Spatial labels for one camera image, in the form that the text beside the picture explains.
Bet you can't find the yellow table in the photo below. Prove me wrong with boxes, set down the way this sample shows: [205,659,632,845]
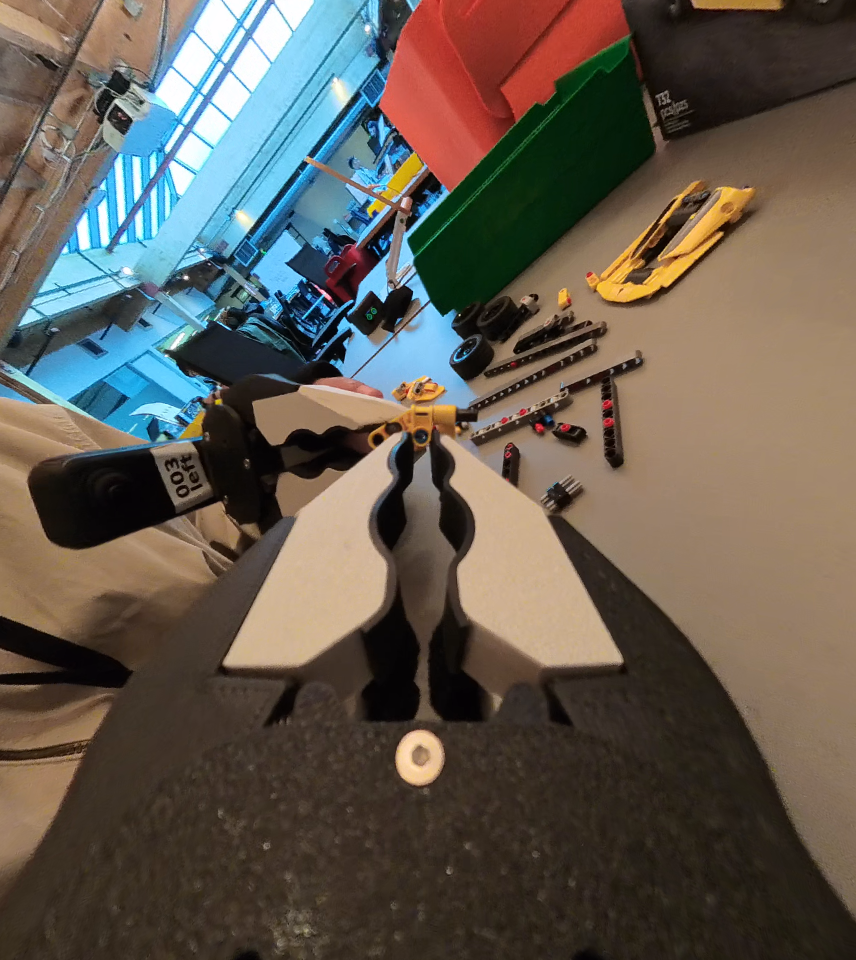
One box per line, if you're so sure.
[368,153,429,219]

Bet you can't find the green plastic bin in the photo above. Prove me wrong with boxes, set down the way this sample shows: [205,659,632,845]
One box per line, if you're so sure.
[407,36,656,316]

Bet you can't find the ceiling mounted device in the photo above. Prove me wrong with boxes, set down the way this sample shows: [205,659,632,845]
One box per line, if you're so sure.
[94,71,174,151]

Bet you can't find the red chair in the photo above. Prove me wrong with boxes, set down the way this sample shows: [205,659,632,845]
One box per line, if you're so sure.
[323,243,377,301]

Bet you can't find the dark toy car box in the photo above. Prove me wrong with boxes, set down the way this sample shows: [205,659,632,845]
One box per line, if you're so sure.
[623,0,856,144]

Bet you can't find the black beam assembly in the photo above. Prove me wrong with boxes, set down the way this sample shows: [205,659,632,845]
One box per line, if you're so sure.
[512,311,594,354]

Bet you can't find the skylight window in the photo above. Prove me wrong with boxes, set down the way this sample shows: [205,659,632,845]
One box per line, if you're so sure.
[68,0,317,252]

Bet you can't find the long dark grey beam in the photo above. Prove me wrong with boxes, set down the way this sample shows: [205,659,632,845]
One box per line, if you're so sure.
[484,321,608,378]
[469,339,598,412]

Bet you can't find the yellow angled brick piece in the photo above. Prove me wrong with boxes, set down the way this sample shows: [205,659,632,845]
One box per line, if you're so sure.
[366,403,450,453]

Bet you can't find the light grey beam red pins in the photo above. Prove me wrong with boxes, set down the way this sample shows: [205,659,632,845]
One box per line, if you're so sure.
[470,393,574,446]

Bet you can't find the black box green light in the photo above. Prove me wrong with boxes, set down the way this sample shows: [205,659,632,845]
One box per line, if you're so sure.
[349,288,414,336]

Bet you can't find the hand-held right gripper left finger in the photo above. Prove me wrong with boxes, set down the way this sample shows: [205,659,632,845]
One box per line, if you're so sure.
[221,433,420,723]

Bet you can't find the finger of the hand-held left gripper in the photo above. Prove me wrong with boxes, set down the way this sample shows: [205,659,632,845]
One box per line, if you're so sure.
[276,457,369,520]
[250,382,408,450]

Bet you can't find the black connector white axles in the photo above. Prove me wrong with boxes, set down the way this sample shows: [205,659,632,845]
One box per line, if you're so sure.
[540,474,585,513]

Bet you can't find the black board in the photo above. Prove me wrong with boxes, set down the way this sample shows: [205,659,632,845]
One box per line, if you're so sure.
[173,326,309,384]

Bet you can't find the person's left forearm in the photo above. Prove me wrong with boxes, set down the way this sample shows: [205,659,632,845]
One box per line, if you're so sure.
[60,480,283,594]

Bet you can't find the black lanyard strap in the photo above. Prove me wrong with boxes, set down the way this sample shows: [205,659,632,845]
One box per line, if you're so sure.
[0,596,133,690]

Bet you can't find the person's left hand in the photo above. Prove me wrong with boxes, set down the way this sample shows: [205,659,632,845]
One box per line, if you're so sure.
[314,375,386,400]

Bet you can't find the red plastic bin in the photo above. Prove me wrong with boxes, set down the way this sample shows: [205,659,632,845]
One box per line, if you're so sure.
[379,0,632,192]

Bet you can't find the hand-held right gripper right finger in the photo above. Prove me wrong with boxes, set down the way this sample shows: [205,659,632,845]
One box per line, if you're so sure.
[431,433,626,723]

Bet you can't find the yellow toy car hood assembly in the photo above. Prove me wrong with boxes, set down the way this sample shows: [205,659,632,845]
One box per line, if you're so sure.
[587,180,758,305]

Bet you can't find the grey desk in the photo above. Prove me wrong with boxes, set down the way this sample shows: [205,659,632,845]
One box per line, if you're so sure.
[338,63,856,960]

